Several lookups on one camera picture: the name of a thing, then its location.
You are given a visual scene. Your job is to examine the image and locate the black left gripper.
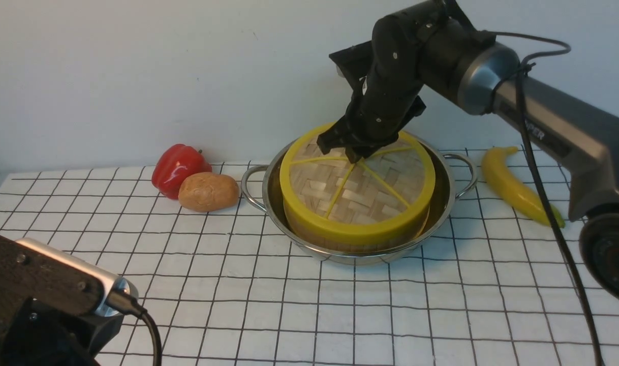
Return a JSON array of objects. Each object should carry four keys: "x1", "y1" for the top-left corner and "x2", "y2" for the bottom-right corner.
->
[{"x1": 0, "y1": 301, "x2": 124, "y2": 365}]

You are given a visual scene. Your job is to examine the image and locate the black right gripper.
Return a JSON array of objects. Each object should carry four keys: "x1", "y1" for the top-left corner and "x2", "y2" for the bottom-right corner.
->
[{"x1": 317, "y1": 13, "x2": 422, "y2": 164}]

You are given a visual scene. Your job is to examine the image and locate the woven bamboo steamer lid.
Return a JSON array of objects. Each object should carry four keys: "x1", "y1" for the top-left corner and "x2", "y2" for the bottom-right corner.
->
[{"x1": 278, "y1": 126, "x2": 437, "y2": 223}]

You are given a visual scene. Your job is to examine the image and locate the bamboo steamer basket yellow rim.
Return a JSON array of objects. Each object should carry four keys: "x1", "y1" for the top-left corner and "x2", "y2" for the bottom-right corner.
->
[{"x1": 284, "y1": 203, "x2": 430, "y2": 253}]

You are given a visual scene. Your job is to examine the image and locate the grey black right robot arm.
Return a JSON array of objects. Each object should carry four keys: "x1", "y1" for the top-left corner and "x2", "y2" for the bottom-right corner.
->
[{"x1": 317, "y1": 1, "x2": 619, "y2": 299}]

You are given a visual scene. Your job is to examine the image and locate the stainless steel pot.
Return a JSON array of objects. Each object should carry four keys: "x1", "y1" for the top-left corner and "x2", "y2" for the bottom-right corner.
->
[{"x1": 240, "y1": 138, "x2": 478, "y2": 266}]

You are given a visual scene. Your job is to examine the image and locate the brown potato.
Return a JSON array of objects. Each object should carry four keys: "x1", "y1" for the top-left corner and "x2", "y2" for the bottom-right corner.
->
[{"x1": 178, "y1": 172, "x2": 240, "y2": 212}]

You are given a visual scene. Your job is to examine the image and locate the red bell pepper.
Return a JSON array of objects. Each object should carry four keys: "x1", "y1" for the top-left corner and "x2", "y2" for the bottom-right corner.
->
[{"x1": 151, "y1": 144, "x2": 212, "y2": 201}]

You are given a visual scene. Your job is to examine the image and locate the yellow banana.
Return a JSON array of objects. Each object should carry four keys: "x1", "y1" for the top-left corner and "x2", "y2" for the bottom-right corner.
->
[{"x1": 481, "y1": 146, "x2": 550, "y2": 226}]

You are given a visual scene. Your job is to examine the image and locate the white checkered tablecloth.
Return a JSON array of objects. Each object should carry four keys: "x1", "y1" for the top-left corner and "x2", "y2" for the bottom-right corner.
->
[{"x1": 0, "y1": 166, "x2": 595, "y2": 365}]

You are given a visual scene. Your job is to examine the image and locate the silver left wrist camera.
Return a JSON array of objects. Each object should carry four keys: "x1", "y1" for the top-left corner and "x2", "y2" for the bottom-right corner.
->
[{"x1": 0, "y1": 235, "x2": 138, "y2": 317}]

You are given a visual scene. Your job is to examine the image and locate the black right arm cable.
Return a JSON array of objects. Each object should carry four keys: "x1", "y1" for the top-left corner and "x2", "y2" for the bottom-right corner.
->
[{"x1": 487, "y1": 32, "x2": 605, "y2": 366}]

